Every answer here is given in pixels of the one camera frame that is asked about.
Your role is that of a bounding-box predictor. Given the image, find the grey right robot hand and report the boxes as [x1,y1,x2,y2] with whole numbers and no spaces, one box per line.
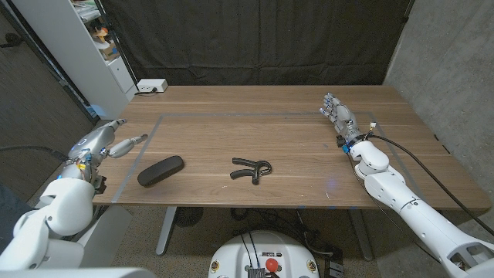
[319,92,366,147]

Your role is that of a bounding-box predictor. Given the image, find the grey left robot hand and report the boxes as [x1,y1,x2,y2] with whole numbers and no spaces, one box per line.
[57,118,149,183]

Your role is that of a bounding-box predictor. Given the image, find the black glasses case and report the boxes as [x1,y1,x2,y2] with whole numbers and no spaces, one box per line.
[137,154,185,188]

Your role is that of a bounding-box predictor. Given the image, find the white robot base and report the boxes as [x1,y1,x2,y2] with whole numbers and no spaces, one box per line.
[208,230,320,278]

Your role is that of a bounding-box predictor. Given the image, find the black grip trainer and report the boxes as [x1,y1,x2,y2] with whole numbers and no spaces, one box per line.
[229,157,273,186]

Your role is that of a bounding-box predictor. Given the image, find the dark wood door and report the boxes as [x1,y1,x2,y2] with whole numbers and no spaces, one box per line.
[0,0,97,204]

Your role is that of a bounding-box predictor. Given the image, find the white power strip box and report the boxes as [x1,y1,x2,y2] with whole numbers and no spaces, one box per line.
[136,78,169,93]

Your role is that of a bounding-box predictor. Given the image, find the white floor box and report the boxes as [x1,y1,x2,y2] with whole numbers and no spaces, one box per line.
[73,204,134,267]

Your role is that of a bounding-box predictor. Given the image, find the white shelf cabinet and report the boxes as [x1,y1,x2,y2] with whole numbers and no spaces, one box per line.
[11,0,138,120]

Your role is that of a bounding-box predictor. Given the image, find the cardboard box on shelf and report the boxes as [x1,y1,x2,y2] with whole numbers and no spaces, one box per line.
[98,40,120,62]

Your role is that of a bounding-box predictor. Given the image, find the black backdrop stand pole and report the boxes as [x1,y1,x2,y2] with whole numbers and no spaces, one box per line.
[93,0,140,93]

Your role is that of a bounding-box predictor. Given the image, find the person's leg in jeans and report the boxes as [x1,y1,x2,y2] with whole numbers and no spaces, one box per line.
[0,183,39,252]

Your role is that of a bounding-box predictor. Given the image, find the yellow toy on shelf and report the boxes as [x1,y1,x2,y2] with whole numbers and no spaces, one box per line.
[92,26,111,43]

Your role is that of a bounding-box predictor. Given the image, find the black backdrop curtain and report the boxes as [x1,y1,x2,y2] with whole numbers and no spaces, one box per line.
[94,0,416,86]

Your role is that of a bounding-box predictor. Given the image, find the grey table leg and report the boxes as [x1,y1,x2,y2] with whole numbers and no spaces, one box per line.
[349,210,374,262]
[155,206,178,256]

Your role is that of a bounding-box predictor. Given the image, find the black round fan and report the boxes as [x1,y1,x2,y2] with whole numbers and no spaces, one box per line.
[174,207,205,228]

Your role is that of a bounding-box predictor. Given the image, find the white robot torso edge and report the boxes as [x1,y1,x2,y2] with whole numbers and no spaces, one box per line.
[0,267,155,278]

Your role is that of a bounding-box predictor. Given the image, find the black power adapter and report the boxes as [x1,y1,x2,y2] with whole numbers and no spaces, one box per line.
[323,246,345,278]

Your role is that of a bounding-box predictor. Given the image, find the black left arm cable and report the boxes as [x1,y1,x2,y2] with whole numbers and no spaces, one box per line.
[0,144,70,163]

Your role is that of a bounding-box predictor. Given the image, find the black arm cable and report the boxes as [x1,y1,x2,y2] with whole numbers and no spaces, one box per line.
[368,134,494,236]
[0,144,70,163]

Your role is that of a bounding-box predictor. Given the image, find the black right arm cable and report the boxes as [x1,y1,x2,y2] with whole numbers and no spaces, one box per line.
[368,134,494,236]

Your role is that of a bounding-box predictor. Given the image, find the black floor cables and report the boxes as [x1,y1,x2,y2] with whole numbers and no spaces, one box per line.
[230,208,335,256]

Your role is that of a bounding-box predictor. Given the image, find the black door handle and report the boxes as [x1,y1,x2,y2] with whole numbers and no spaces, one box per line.
[0,32,24,49]

